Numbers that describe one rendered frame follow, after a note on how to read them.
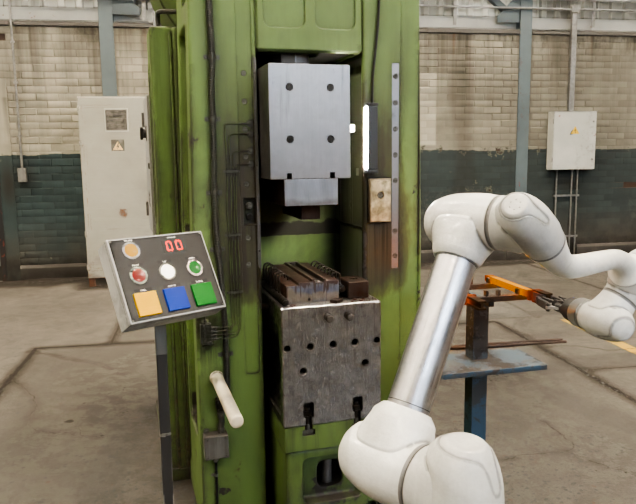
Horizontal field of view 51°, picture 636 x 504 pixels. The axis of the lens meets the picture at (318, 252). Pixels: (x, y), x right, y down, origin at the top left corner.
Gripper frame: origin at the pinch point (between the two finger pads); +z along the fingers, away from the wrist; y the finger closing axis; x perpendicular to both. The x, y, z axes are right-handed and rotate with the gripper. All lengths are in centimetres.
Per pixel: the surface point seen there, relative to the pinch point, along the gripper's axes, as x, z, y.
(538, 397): -97, 146, 91
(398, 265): 4, 55, -31
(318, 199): 32, 39, -67
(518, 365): -26.0, 8.9, -2.6
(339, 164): 44, 39, -59
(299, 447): -58, 32, -77
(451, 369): -26.1, 11.0, -27.0
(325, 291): -2, 39, -65
